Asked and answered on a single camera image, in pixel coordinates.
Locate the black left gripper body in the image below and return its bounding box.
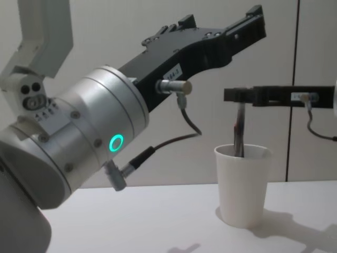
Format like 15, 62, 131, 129
117, 24, 235, 113

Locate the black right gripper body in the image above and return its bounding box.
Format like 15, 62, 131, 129
252, 85, 335, 109

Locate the dark stirring stick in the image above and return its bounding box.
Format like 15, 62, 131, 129
232, 101, 247, 159

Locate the white paper cup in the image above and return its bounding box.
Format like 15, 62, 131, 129
213, 144, 273, 230

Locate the white table cloth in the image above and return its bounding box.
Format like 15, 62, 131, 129
0, 180, 337, 253

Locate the dark right gripper cable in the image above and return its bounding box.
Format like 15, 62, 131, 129
302, 94, 337, 142

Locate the dark gripper cable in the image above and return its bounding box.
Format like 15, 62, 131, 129
302, 94, 337, 142
104, 80, 203, 191

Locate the dark left gripper cable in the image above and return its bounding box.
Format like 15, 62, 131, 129
104, 80, 203, 191

